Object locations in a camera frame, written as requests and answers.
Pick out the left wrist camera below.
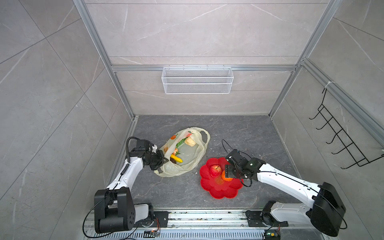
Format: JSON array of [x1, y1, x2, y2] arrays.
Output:
[[133, 140, 158, 153]]

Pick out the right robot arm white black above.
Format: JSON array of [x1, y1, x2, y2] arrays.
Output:
[[225, 150, 348, 237]]

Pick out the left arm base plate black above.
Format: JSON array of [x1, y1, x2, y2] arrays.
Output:
[[134, 211, 170, 228]]

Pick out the yellow plastic bag fruit print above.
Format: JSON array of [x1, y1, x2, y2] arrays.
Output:
[[154, 127, 211, 178]]

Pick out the red flower shaped plate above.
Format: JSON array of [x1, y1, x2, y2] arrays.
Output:
[[200, 158, 243, 200]]

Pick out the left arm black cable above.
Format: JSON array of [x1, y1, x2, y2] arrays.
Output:
[[125, 136, 142, 164]]

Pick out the aluminium mounting rail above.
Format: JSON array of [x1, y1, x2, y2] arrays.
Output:
[[82, 209, 330, 240]]

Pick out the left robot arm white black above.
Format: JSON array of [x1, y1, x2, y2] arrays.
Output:
[[90, 150, 165, 238]]

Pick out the red pink fake apple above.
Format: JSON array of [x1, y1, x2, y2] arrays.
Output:
[[209, 165, 223, 178]]

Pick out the white wire mesh basket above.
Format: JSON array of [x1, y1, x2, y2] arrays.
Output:
[[162, 67, 234, 95]]

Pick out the orange fake fruit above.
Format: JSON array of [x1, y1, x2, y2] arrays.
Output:
[[221, 171, 233, 182]]

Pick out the black wire hook rack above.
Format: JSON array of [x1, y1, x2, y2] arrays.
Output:
[[309, 88, 384, 170]]

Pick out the green fake grapes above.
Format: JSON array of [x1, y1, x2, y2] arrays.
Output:
[[176, 138, 187, 149]]

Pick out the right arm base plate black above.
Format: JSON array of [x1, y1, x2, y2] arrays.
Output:
[[245, 210, 289, 228]]

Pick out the yellow fake banana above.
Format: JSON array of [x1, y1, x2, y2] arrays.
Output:
[[170, 154, 183, 164]]

